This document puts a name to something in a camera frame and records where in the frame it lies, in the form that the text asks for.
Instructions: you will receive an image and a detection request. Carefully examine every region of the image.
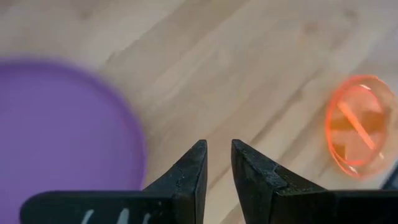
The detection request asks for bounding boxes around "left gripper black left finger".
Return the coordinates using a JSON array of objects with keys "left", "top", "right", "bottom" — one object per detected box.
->
[{"left": 20, "top": 139, "right": 208, "bottom": 224}]

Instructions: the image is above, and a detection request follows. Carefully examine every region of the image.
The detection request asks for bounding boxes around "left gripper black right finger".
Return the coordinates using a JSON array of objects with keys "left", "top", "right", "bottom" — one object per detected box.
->
[{"left": 231, "top": 139, "right": 398, "bottom": 224}]

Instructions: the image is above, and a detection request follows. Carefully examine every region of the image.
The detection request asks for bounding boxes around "transparent orange-red plate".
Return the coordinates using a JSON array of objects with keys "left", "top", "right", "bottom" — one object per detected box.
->
[{"left": 324, "top": 73, "right": 398, "bottom": 180}]

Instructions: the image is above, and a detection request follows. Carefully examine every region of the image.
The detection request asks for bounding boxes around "purple plate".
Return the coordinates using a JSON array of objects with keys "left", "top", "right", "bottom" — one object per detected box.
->
[{"left": 0, "top": 58, "right": 147, "bottom": 224}]

